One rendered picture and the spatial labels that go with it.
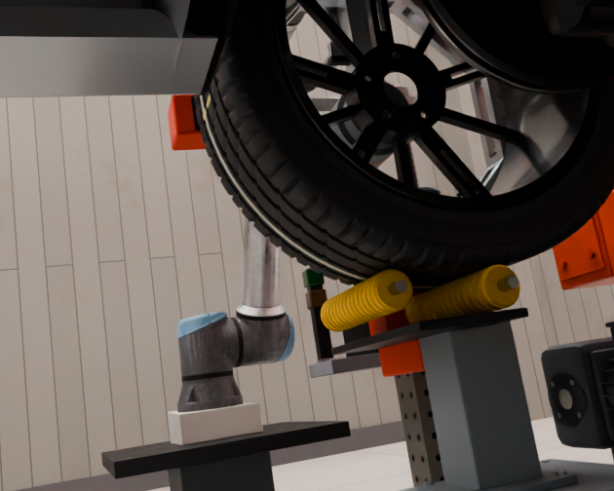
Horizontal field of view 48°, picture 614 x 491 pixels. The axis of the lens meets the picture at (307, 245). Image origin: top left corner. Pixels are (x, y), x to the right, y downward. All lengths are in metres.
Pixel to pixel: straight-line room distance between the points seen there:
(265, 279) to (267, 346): 0.20
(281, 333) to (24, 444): 2.14
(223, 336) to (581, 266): 1.01
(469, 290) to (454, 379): 0.12
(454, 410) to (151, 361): 3.10
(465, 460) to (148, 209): 3.34
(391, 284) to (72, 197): 3.32
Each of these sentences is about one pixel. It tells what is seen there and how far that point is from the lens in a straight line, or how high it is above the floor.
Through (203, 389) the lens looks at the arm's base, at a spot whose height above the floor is 0.44.
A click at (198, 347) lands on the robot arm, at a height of 0.56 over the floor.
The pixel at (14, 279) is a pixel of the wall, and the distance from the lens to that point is 4.03.
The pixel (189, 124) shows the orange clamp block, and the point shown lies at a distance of 1.13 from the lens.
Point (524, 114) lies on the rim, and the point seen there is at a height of 0.80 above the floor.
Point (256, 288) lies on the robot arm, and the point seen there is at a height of 0.70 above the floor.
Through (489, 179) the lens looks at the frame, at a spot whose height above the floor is 0.71.
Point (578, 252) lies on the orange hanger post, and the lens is 1.53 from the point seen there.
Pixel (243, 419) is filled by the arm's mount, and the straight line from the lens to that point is 1.99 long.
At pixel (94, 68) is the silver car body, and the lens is 0.75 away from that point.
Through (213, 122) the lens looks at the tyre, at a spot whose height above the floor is 0.78.
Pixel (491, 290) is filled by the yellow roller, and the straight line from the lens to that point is 0.93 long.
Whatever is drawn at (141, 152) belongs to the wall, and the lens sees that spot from 4.25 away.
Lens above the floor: 0.40
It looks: 11 degrees up
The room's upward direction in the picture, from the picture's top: 9 degrees counter-clockwise
